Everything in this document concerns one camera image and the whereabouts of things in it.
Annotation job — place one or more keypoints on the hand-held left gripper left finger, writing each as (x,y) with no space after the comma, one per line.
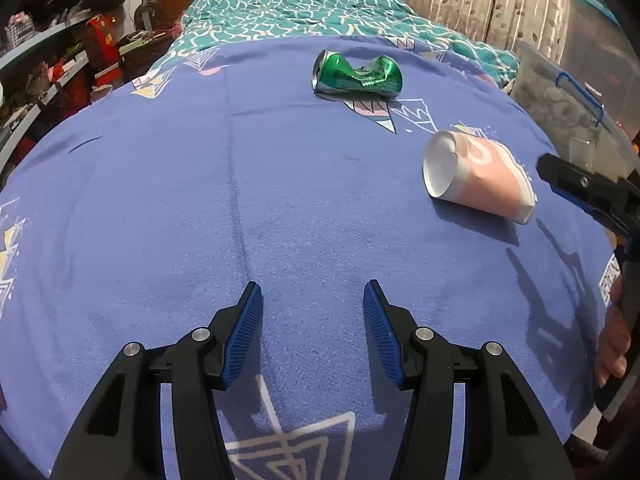
(245,330)

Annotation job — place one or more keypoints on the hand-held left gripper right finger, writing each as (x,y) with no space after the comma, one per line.
(382,330)

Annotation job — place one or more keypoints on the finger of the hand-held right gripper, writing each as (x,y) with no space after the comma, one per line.
(565,172)

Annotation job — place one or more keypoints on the pink white paper cup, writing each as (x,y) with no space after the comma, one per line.
(480,180)

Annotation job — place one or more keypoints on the crushed green can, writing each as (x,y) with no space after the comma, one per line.
(340,75)

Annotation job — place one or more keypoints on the person's right hand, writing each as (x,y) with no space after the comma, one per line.
(612,345)

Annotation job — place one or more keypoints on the clear storage box teal lid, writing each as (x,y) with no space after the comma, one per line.
(595,35)

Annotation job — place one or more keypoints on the dark wooden nightstand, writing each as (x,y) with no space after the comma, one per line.
(145,55)

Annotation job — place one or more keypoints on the teal patterned quilt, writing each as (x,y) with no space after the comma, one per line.
(280,10)

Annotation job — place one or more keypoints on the grey metal shelf rack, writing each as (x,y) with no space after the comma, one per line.
(25,50)

